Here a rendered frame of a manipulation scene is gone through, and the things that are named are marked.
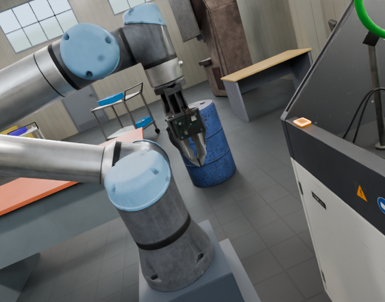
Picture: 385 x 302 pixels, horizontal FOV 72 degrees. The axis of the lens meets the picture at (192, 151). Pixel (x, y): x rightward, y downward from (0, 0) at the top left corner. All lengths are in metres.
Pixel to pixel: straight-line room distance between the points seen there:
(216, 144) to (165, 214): 2.07
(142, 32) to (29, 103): 0.24
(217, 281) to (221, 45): 5.27
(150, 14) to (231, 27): 5.22
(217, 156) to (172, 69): 2.02
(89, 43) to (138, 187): 0.22
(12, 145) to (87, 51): 0.30
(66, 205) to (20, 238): 0.40
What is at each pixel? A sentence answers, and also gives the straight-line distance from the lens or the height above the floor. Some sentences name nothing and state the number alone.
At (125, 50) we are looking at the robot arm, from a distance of 0.55.
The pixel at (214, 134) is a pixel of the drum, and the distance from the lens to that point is 2.49.
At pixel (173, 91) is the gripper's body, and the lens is 0.55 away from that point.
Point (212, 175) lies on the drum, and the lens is 2.59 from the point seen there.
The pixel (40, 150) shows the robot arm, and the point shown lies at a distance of 0.62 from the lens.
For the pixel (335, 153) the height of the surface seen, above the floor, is 0.94.
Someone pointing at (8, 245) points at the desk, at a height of 0.51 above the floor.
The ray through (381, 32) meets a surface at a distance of 0.67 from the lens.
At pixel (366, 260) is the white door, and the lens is 0.86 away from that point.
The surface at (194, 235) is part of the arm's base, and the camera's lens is 0.53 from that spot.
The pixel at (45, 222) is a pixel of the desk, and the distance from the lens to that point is 2.20.
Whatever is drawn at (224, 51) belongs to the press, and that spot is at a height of 0.95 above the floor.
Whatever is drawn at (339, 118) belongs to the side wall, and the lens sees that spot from 1.04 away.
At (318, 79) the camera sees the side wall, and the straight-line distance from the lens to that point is 0.98.
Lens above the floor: 1.28
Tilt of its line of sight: 20 degrees down
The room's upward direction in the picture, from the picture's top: 22 degrees counter-clockwise
